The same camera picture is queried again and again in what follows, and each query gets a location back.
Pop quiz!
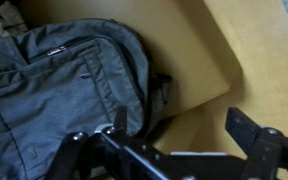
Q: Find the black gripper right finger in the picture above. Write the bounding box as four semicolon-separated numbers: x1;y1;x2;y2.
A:
225;107;261;155

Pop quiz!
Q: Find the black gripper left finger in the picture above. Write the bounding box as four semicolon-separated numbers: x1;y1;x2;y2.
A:
114;106;127;131

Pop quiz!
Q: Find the dark grey backpack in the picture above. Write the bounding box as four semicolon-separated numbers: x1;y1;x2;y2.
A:
0;18;172;180

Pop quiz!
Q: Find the tan leather couch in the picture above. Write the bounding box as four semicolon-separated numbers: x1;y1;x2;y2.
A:
19;0;288;155

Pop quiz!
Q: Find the white Nike cloth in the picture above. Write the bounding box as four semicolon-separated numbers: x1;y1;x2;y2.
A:
0;1;29;38

